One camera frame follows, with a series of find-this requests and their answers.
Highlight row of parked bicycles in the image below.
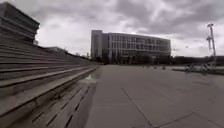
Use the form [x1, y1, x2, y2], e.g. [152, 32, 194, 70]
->
[184, 63, 210, 75]

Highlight wide concrete steps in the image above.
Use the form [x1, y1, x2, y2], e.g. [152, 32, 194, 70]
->
[0, 39, 102, 128]

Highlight dark layered building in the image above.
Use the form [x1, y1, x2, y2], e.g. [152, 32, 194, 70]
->
[0, 1, 41, 46]

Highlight large glass-fronted building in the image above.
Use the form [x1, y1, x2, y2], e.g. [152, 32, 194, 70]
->
[90, 29, 172, 66]

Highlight low building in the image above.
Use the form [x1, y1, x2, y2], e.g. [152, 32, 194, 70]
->
[46, 45, 70, 54]

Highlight slotted drain strip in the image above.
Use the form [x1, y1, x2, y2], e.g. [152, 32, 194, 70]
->
[9, 79, 98, 128]

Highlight tall lamp pole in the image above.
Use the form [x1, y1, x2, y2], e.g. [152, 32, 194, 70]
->
[205, 22, 218, 70]

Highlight row of dark trees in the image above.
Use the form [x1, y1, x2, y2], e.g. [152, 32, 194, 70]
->
[171, 55, 224, 66]

